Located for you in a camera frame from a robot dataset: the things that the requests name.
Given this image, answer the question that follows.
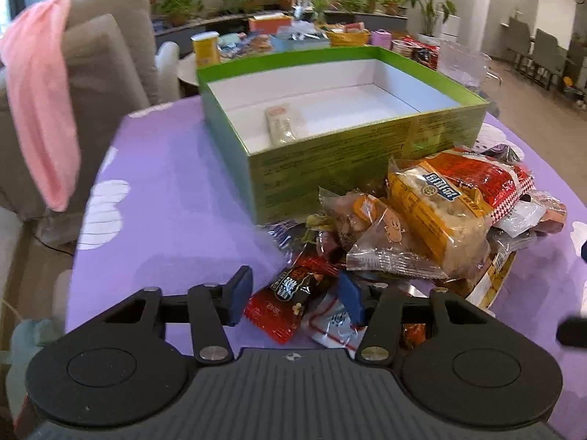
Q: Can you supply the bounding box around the red black candy packet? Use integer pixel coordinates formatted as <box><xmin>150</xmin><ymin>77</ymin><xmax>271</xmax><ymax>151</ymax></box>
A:
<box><xmin>244</xmin><ymin>251</ymin><xmax>338</xmax><ymax>345</ymax></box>

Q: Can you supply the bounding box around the white red snack packet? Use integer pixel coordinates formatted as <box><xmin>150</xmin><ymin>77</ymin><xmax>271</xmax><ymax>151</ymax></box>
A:
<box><xmin>300</xmin><ymin>293</ymin><xmax>366</xmax><ymax>359</ymax></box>

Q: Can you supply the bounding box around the clear cookie snack bag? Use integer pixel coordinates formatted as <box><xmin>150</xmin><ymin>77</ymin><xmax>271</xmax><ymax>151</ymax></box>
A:
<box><xmin>318</xmin><ymin>188</ymin><xmax>448</xmax><ymax>280</ymax></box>

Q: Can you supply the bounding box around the purple tablecloth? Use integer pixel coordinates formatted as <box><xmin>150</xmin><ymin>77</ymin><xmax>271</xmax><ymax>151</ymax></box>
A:
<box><xmin>65</xmin><ymin>100</ymin><xmax>587</xmax><ymax>372</ymax></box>

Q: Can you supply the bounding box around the yellow bread snack bag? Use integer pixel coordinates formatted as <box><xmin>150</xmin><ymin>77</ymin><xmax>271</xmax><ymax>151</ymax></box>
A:
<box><xmin>387</xmin><ymin>160</ymin><xmax>491</xmax><ymax>278</ymax></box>

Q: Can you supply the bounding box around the red checkered snack bag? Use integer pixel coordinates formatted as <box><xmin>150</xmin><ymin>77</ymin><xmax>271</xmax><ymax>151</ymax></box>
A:
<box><xmin>425</xmin><ymin>147</ymin><xmax>534</xmax><ymax>224</ymax></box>

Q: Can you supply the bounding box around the teal plush cushion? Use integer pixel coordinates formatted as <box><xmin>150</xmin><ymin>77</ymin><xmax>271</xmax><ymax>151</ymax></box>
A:
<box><xmin>1</xmin><ymin>318</ymin><xmax>63</xmax><ymax>420</ymax></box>

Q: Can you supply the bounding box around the white snack bar wrapper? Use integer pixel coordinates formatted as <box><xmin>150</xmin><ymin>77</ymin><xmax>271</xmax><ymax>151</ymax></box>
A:
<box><xmin>265</xmin><ymin>103</ymin><xmax>305</xmax><ymax>147</ymax></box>

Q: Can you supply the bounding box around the green cardboard box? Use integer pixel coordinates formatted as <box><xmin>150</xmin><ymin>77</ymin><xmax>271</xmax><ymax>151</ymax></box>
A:
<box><xmin>197</xmin><ymin>46</ymin><xmax>488</xmax><ymax>224</ymax></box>

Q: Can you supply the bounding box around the white round coffee table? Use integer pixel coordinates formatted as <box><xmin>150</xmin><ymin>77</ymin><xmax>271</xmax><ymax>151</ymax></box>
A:
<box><xmin>177</xmin><ymin>53</ymin><xmax>199</xmax><ymax>87</ymax></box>

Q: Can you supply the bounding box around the clear glass mug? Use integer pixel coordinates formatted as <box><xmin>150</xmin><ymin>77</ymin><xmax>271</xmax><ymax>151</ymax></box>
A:
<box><xmin>437</xmin><ymin>40</ymin><xmax>503</xmax><ymax>91</ymax></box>

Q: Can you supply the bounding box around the grey sofa armchair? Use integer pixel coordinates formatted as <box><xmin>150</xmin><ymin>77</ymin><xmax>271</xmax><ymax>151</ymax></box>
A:
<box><xmin>1</xmin><ymin>0</ymin><xmax>179</xmax><ymax>245</ymax></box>

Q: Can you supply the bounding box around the yellow tin can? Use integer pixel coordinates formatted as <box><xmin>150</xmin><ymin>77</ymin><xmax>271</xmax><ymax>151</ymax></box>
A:
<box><xmin>191</xmin><ymin>31</ymin><xmax>220</xmax><ymax>69</ymax></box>

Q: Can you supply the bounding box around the pink small box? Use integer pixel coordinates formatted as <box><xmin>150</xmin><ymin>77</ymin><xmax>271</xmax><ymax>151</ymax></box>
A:
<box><xmin>370</xmin><ymin>29</ymin><xmax>393</xmax><ymax>51</ymax></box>

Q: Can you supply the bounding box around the yellow wicker basket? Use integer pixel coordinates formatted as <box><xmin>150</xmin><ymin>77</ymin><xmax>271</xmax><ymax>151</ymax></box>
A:
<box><xmin>325</xmin><ymin>28</ymin><xmax>371</xmax><ymax>48</ymax></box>

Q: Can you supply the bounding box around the tall leafy potted plant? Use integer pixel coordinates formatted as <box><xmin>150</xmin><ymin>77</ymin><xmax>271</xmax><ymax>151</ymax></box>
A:
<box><xmin>405</xmin><ymin>0</ymin><xmax>457</xmax><ymax>47</ymax></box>

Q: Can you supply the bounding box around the blue grey tray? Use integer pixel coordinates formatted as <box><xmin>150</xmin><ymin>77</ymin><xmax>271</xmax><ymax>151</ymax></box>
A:
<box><xmin>271</xmin><ymin>32</ymin><xmax>330</xmax><ymax>53</ymax></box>

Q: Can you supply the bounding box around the orange tissue box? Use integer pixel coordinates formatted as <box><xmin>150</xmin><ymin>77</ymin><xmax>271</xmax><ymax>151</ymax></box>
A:
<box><xmin>248</xmin><ymin>13</ymin><xmax>292</xmax><ymax>35</ymax></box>

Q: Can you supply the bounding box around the pink towel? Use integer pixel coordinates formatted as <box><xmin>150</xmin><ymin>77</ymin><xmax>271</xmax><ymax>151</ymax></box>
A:
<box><xmin>1</xmin><ymin>0</ymin><xmax>81</xmax><ymax>212</ymax></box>

